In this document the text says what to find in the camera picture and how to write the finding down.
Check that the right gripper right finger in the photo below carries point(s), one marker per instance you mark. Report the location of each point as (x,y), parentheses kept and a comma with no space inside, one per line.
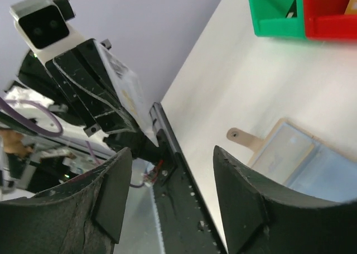
(260,215)

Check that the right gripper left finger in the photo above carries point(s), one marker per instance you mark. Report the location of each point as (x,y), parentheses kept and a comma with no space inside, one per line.
(82,215)

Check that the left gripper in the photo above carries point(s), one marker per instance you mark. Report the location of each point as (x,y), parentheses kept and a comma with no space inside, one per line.
(80,82)

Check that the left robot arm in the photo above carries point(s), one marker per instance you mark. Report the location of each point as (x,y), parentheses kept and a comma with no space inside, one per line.
(142,146)

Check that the black cards stack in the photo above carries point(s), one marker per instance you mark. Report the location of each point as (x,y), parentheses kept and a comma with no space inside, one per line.
(292,11)

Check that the green plastic bin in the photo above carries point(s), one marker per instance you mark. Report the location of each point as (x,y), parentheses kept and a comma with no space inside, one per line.
(269,19)

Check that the red plastic bin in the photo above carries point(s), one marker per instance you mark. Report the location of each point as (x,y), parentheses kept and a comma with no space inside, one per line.
(327,20)

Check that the grey slotted cable duct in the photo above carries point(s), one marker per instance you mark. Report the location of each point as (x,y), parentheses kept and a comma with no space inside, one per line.
(157,222)

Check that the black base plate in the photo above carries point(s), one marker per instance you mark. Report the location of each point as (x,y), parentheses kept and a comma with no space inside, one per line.
(187,226)

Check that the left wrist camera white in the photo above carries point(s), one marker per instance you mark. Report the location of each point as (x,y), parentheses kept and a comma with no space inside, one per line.
(43,26)

